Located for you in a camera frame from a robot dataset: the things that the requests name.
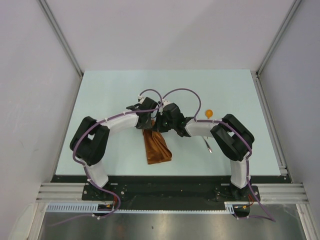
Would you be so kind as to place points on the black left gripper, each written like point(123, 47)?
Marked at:
point(147, 126)

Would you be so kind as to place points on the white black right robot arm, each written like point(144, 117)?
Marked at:
point(233, 138)

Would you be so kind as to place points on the orange plastic spoon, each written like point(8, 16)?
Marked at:
point(209, 113)

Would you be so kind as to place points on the aluminium front frame rail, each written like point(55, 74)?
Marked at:
point(270, 193)

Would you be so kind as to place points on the left aluminium corner post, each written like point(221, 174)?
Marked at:
point(49, 15)

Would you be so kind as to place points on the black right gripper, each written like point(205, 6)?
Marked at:
point(157, 126)

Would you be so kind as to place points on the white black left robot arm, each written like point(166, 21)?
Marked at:
point(90, 140)

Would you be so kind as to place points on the orange-brown cloth napkin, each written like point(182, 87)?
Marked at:
point(156, 147)

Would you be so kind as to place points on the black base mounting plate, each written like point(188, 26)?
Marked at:
point(175, 191)

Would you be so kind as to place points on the silver metal fork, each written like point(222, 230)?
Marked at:
point(207, 145)

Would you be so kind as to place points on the right aluminium corner post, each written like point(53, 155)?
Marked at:
point(279, 35)

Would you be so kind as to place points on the right aluminium side rail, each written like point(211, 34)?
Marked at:
point(277, 148)

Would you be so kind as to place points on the white slotted cable duct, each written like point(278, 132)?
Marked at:
point(102, 208)

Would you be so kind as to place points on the aluminium corner post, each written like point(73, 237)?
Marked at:
point(49, 15)
point(279, 35)

